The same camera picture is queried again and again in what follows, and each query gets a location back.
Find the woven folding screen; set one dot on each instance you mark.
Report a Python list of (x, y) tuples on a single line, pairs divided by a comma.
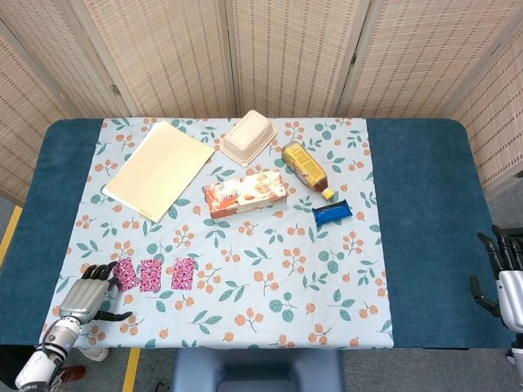
[(286, 53)]

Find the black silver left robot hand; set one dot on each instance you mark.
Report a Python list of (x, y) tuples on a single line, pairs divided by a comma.
[(83, 296)]

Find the pink patterned packet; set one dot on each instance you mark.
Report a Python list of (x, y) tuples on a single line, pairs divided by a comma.
[(150, 275), (182, 273), (127, 275)]

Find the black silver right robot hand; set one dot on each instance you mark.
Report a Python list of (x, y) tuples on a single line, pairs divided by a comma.
[(510, 294)]

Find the beige plastic container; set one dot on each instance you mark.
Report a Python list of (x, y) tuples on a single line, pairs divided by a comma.
[(249, 136)]

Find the teal table cover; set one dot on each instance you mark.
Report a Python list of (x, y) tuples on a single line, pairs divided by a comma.
[(429, 183)]

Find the fruit leaf print tablecloth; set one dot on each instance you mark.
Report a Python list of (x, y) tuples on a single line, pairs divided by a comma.
[(265, 253)]

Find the cream manila paper folder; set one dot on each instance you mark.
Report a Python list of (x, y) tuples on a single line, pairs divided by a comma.
[(159, 171)]

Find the orange white biscuit box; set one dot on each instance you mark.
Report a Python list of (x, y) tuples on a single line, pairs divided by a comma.
[(245, 194)]

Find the white shoe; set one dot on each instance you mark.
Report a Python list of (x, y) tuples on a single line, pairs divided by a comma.
[(96, 353)]

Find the blue robot torso cover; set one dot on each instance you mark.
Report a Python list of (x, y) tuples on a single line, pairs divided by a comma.
[(257, 367)]

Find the yellow floor tape strip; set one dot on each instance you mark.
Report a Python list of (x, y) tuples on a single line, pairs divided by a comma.
[(9, 237), (131, 369)]

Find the blue snack packet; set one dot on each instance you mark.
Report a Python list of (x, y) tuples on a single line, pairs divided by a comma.
[(332, 212)]

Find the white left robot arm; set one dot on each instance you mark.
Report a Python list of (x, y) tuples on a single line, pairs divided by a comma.
[(53, 339)]

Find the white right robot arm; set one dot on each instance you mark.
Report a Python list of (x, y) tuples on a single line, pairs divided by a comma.
[(516, 351)]

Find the yellow label tea bottle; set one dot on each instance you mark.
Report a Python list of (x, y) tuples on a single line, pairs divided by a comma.
[(304, 165)]

